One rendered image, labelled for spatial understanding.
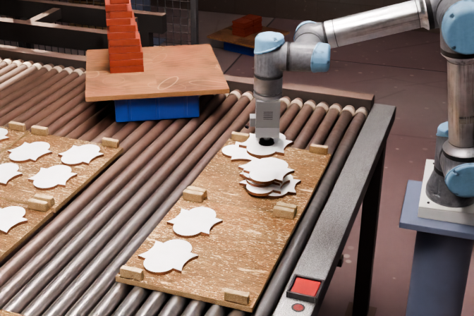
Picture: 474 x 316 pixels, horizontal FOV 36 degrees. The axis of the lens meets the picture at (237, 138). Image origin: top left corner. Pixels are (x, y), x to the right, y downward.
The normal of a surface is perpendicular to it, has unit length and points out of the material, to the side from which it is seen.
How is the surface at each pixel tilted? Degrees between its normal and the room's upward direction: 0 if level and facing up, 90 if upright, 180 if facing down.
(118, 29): 90
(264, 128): 90
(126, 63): 90
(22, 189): 0
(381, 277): 0
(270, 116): 90
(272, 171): 0
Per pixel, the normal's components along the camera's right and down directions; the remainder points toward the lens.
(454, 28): -0.11, 0.36
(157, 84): 0.00, -0.90
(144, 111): 0.17, 0.43
